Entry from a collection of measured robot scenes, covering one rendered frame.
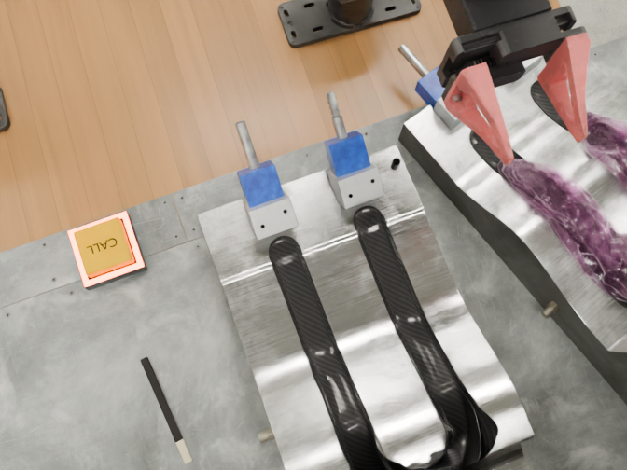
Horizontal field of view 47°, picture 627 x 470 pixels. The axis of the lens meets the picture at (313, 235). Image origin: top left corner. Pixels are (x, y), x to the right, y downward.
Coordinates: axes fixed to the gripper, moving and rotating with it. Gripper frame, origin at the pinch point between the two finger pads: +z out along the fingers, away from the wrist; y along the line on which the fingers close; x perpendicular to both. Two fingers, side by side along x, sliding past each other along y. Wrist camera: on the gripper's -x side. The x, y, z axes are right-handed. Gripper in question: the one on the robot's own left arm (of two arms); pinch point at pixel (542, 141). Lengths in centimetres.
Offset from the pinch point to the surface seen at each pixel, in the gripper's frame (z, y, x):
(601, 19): -57, 86, 121
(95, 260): -11, -43, 36
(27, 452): 9, -57, 39
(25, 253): -16, -52, 40
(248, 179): -12.0, -22.1, 25.4
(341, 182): -8.7, -11.9, 26.1
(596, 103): -10.8, 24.7, 33.3
